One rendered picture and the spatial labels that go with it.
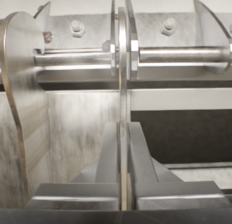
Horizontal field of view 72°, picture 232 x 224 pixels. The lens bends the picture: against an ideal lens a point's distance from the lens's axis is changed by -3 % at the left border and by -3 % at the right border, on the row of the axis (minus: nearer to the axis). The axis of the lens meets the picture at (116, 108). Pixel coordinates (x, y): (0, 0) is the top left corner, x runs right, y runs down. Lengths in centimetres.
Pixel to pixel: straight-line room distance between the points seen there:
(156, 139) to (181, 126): 25
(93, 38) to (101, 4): 5
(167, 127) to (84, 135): 129
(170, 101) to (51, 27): 16
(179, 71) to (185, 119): 132
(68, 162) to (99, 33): 15
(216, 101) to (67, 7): 21
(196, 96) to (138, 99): 6
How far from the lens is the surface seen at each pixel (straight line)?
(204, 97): 21
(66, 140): 19
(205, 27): 22
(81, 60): 16
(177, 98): 19
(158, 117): 144
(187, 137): 149
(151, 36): 20
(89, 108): 18
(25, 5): 27
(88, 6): 24
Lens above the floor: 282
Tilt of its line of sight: 73 degrees down
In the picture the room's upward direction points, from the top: 178 degrees counter-clockwise
